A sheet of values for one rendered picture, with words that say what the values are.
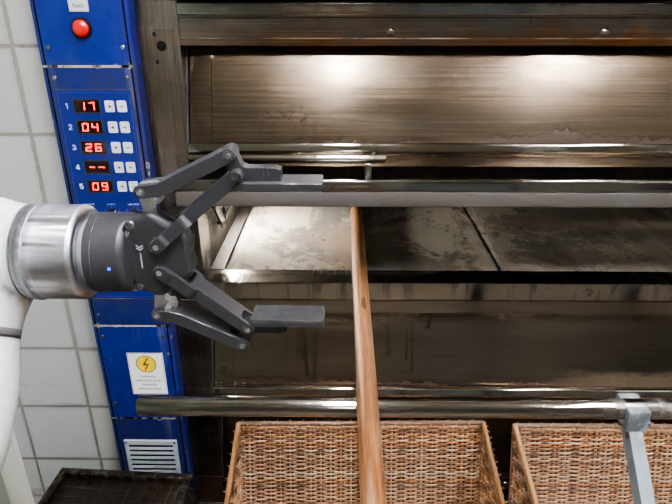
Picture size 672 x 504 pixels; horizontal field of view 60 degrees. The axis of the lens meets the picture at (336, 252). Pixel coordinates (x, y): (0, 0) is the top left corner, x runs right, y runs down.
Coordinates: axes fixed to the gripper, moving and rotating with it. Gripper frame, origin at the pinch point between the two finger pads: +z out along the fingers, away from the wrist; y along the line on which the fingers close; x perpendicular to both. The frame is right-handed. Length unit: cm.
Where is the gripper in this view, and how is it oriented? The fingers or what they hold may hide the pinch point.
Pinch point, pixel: (311, 253)
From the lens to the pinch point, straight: 54.6
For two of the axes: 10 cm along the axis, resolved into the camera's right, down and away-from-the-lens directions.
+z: 10.0, 0.1, -0.1
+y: 0.0, 9.1, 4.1
